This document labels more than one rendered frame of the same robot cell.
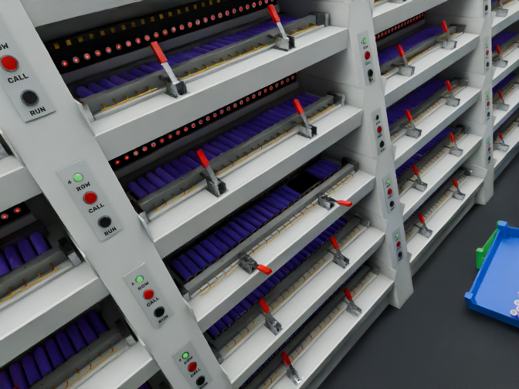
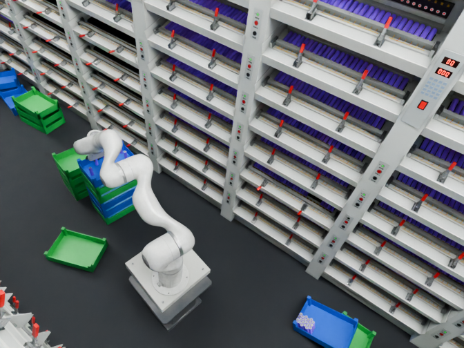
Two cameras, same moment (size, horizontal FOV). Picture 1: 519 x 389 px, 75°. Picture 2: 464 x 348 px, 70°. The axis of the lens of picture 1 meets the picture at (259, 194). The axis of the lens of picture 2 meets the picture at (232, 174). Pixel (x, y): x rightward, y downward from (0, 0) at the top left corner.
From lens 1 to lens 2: 1.40 m
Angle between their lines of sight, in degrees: 52
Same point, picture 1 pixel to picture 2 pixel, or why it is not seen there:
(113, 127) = (253, 126)
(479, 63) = not seen: outside the picture
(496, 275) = (327, 317)
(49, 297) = (222, 134)
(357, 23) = (365, 186)
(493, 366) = (277, 302)
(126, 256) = (237, 146)
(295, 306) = (268, 210)
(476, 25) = not seen: outside the picture
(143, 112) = (263, 130)
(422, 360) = (276, 276)
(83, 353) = (223, 148)
